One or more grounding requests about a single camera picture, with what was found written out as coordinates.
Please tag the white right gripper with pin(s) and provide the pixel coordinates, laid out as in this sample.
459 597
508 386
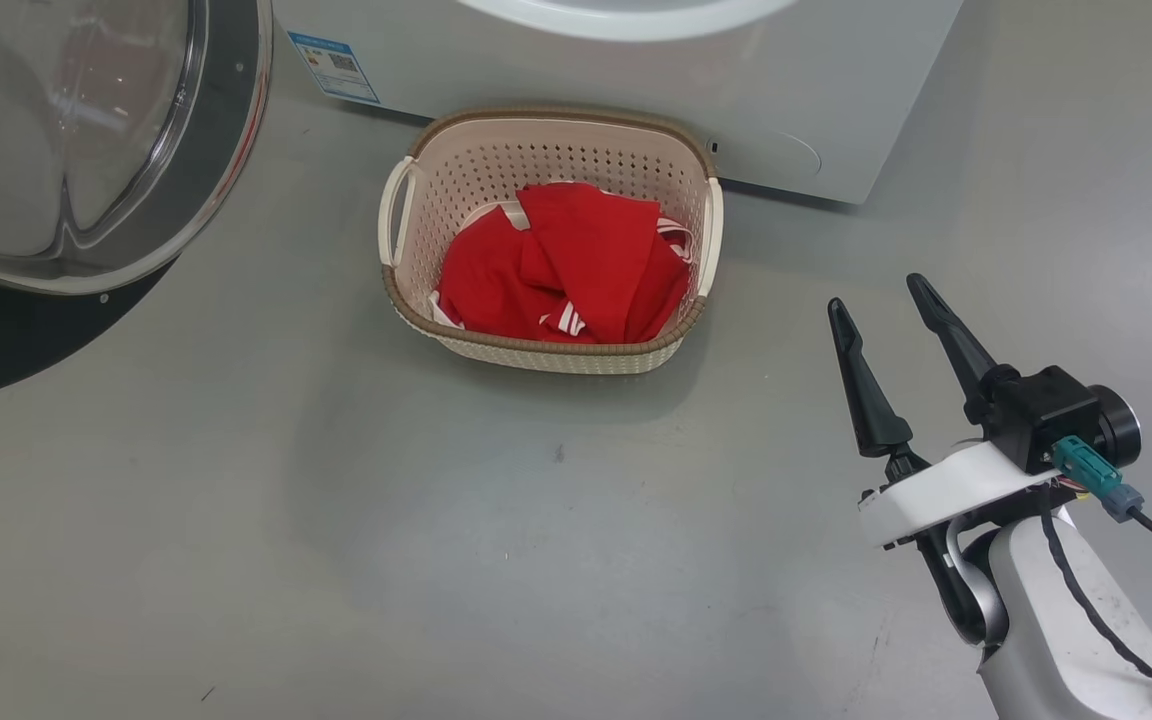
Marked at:
946 490

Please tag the red garment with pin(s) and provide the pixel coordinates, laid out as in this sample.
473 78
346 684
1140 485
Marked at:
586 250
476 280

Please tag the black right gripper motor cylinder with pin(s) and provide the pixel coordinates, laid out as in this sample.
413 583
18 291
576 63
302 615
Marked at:
1121 425

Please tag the cream perforated basket brown rim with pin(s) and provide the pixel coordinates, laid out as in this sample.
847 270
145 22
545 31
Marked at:
556 355

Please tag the white front-load washing machine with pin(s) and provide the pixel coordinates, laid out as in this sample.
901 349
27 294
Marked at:
636 80

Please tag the round white filter cover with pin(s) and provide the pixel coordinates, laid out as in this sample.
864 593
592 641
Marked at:
776 155

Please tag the blue energy label sticker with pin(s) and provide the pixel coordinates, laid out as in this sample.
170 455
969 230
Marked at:
334 68

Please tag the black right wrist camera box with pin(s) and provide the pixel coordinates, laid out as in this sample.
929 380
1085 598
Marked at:
1041 415

